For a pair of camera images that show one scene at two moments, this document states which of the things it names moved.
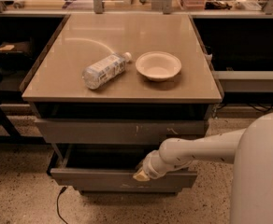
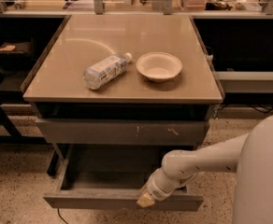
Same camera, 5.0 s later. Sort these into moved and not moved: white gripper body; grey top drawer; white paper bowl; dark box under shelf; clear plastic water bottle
Moved: white gripper body
Not moved: white paper bowl; grey top drawer; clear plastic water bottle; dark box under shelf
